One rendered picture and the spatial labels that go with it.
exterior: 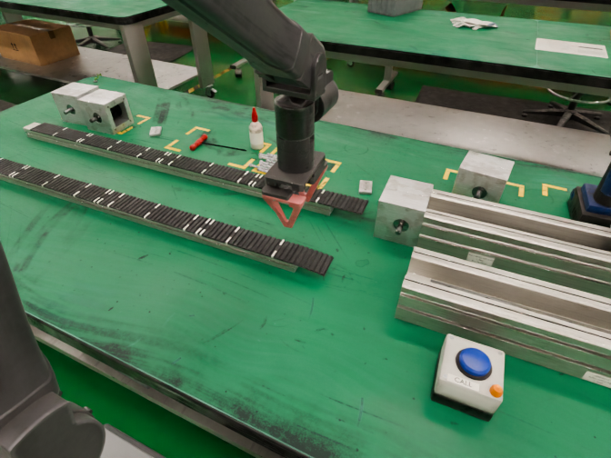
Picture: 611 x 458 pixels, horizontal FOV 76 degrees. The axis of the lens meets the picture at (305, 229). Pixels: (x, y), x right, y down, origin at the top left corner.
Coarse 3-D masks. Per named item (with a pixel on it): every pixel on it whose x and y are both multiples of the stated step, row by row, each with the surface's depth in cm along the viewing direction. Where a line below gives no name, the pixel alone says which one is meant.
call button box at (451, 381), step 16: (448, 336) 57; (448, 352) 55; (496, 352) 55; (448, 368) 53; (496, 368) 53; (448, 384) 52; (464, 384) 51; (480, 384) 51; (432, 400) 56; (448, 400) 54; (464, 400) 53; (480, 400) 51; (496, 400) 50; (480, 416) 53
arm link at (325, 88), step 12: (324, 60) 50; (312, 72) 49; (324, 72) 52; (264, 84) 54; (276, 84) 54; (312, 84) 50; (324, 84) 53; (300, 96) 52; (312, 96) 51; (324, 96) 58; (336, 96) 62; (324, 108) 58
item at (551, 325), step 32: (416, 256) 66; (448, 256) 66; (416, 288) 61; (448, 288) 61; (480, 288) 65; (512, 288) 62; (544, 288) 61; (416, 320) 65; (448, 320) 63; (480, 320) 59; (512, 320) 57; (544, 320) 56; (576, 320) 61; (608, 320) 59; (512, 352) 60; (544, 352) 58; (576, 352) 55; (608, 352) 53; (608, 384) 57
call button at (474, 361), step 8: (464, 352) 54; (472, 352) 54; (480, 352) 54; (464, 360) 53; (472, 360) 53; (480, 360) 53; (488, 360) 53; (464, 368) 52; (472, 368) 52; (480, 368) 52; (488, 368) 52
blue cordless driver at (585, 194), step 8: (608, 168) 78; (608, 176) 78; (584, 184) 86; (592, 184) 85; (600, 184) 80; (608, 184) 77; (576, 192) 87; (584, 192) 84; (592, 192) 83; (600, 192) 80; (608, 192) 78; (568, 200) 91; (576, 200) 85; (584, 200) 83; (592, 200) 81; (600, 200) 80; (608, 200) 79; (576, 208) 84; (584, 208) 82; (592, 208) 80; (600, 208) 80; (608, 208) 79; (576, 216) 83; (584, 216) 81; (592, 216) 80; (600, 216) 80; (608, 216) 80; (600, 224) 80; (608, 224) 80
